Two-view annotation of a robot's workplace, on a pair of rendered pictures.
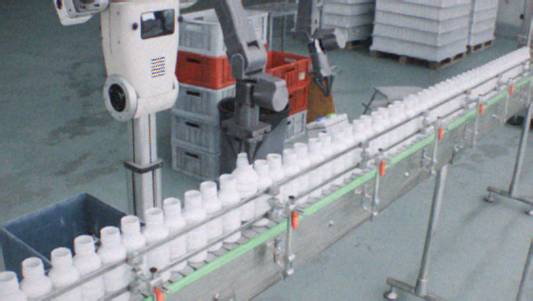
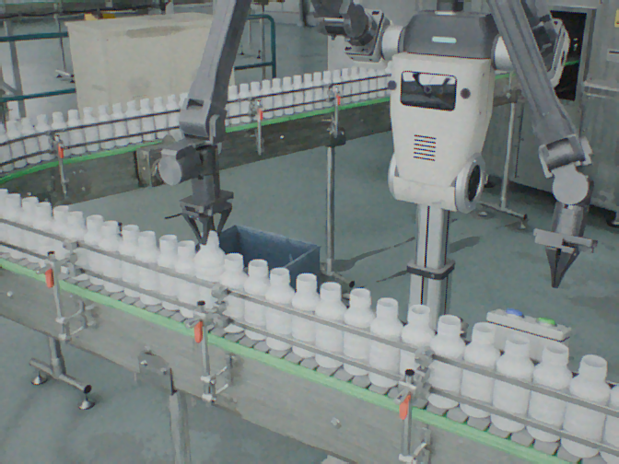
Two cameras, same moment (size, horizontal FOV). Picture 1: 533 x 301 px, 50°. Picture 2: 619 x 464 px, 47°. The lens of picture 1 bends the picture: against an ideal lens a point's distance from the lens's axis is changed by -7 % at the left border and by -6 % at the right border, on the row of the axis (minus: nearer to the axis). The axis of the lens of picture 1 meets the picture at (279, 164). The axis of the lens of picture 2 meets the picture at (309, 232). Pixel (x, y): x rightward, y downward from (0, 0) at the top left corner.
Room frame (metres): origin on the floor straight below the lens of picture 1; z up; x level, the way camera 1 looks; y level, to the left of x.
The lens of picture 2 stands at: (1.48, -1.29, 1.77)
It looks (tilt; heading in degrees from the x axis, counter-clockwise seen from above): 23 degrees down; 87
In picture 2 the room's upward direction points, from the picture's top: straight up
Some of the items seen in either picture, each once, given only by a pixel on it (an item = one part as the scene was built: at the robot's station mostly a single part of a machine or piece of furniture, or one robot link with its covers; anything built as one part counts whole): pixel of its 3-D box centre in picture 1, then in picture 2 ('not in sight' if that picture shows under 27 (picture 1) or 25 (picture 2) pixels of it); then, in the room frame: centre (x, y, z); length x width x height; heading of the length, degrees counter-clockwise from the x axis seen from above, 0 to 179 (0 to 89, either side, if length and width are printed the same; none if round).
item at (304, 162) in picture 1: (298, 172); (307, 315); (1.55, -0.05, 1.08); 0.06 x 0.06 x 0.17
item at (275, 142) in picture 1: (252, 152); not in sight; (3.59, 0.18, 0.32); 0.45 x 0.45 x 0.64
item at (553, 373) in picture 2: (381, 132); (550, 391); (1.93, -0.34, 1.08); 0.06 x 0.06 x 0.17
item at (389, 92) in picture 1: (396, 110); not in sight; (5.07, -1.00, 0.21); 0.61 x 0.47 x 0.41; 17
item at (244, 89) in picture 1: (248, 90); (202, 159); (1.35, 0.08, 1.37); 0.07 x 0.06 x 0.07; 54
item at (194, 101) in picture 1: (219, 91); not in sight; (4.13, 0.46, 0.55); 0.61 x 0.41 x 0.22; 151
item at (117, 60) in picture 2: not in sight; (157, 97); (0.61, 4.42, 0.59); 1.10 x 0.62 x 1.18; 36
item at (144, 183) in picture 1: (145, 210); (426, 325); (1.92, 0.48, 0.74); 0.11 x 0.11 x 0.40; 54
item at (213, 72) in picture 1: (220, 61); not in sight; (4.14, 0.45, 0.78); 0.61 x 0.41 x 0.22; 150
